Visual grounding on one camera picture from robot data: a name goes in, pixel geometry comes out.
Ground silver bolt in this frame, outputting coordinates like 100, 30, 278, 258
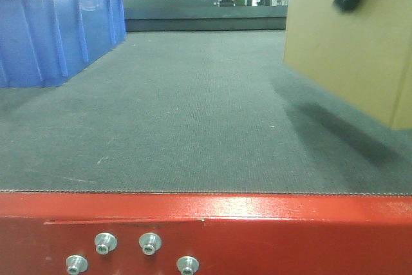
66, 255, 88, 275
138, 232, 162, 256
94, 232, 118, 255
176, 256, 200, 275

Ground brown cardboard box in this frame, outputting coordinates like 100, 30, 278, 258
284, 0, 411, 129

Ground blue plastic crate on conveyor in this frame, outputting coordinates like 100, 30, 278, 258
1, 0, 126, 88

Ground red conveyor frame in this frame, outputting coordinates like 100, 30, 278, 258
1, 193, 411, 274

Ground grey conveyor belt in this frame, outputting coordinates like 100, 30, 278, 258
1, 31, 411, 195

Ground dark grey conveyor rail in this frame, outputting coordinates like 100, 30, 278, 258
123, 0, 288, 32

